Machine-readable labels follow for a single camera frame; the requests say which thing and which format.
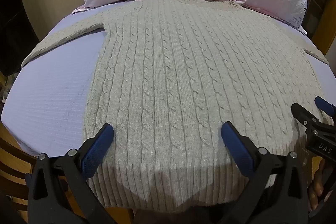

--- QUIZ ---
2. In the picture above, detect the wooden headboard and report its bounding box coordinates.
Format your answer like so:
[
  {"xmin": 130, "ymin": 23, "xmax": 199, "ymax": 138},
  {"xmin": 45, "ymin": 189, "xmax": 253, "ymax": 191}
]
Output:
[{"xmin": 302, "ymin": 0, "xmax": 336, "ymax": 63}]

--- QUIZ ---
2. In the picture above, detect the cream cable knit sweater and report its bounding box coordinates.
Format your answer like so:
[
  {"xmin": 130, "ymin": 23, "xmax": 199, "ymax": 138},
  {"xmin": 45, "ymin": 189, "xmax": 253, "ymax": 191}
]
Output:
[{"xmin": 20, "ymin": 0, "xmax": 332, "ymax": 212}]

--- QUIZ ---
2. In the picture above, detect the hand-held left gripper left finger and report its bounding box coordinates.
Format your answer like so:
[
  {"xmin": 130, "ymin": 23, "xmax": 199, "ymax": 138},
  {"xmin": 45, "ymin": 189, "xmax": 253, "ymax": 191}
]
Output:
[{"xmin": 25, "ymin": 123, "xmax": 116, "ymax": 224}]

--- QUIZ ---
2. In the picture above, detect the dark cabinet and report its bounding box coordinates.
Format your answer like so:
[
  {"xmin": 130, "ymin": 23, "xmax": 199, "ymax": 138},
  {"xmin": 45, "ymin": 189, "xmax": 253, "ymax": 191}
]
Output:
[{"xmin": 0, "ymin": 0, "xmax": 40, "ymax": 75}]

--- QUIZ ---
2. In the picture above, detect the person's right hand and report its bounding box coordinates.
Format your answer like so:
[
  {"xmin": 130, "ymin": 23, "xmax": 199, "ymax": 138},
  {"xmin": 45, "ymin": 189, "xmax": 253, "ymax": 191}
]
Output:
[{"xmin": 308, "ymin": 158, "xmax": 327, "ymax": 212}]

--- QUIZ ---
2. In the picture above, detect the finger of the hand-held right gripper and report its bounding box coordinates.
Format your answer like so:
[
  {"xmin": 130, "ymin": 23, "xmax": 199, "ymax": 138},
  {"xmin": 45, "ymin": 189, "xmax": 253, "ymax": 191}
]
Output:
[
  {"xmin": 314, "ymin": 96, "xmax": 336, "ymax": 119},
  {"xmin": 290, "ymin": 102, "xmax": 336, "ymax": 133}
]

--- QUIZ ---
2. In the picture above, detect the wooden bed frame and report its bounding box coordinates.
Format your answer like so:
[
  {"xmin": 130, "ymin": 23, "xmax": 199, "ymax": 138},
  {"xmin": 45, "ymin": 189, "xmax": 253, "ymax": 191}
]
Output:
[{"xmin": 0, "ymin": 120, "xmax": 133, "ymax": 224}]

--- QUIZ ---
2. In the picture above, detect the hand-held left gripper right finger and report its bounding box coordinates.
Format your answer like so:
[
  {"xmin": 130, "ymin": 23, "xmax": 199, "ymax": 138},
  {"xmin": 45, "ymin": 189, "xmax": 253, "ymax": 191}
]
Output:
[{"xmin": 217, "ymin": 121, "xmax": 310, "ymax": 224}]

